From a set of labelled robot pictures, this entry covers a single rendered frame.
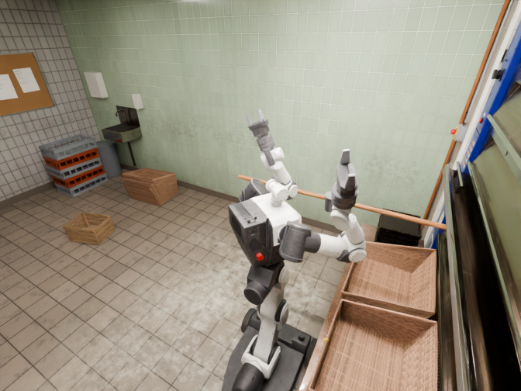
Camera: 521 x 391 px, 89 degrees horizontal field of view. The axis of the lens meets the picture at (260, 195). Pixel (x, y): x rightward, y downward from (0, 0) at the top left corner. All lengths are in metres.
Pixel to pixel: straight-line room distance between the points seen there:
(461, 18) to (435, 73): 0.37
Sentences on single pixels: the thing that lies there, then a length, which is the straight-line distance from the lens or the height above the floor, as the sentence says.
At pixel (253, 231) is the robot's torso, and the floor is 1.36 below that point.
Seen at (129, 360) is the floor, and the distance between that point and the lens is 2.56.
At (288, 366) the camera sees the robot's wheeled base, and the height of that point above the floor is 0.17.
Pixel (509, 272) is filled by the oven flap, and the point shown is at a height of 1.48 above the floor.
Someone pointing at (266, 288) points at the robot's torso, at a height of 1.01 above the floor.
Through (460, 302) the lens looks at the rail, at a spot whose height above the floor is 1.43.
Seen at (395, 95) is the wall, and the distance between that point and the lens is 2.73.
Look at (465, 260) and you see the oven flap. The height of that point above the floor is 1.41.
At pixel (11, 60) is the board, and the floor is 1.84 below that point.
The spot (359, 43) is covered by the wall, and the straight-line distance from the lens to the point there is 2.74.
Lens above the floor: 2.09
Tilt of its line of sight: 31 degrees down
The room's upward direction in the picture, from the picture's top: 1 degrees counter-clockwise
